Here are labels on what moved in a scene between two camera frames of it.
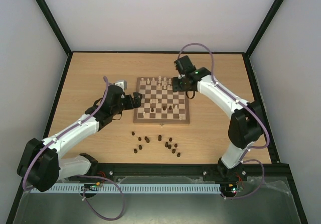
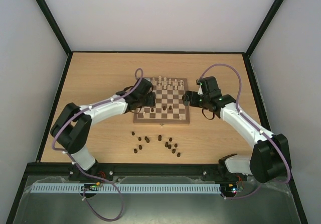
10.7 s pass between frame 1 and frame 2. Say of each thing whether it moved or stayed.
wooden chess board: stayed
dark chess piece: stayed
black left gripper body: moved
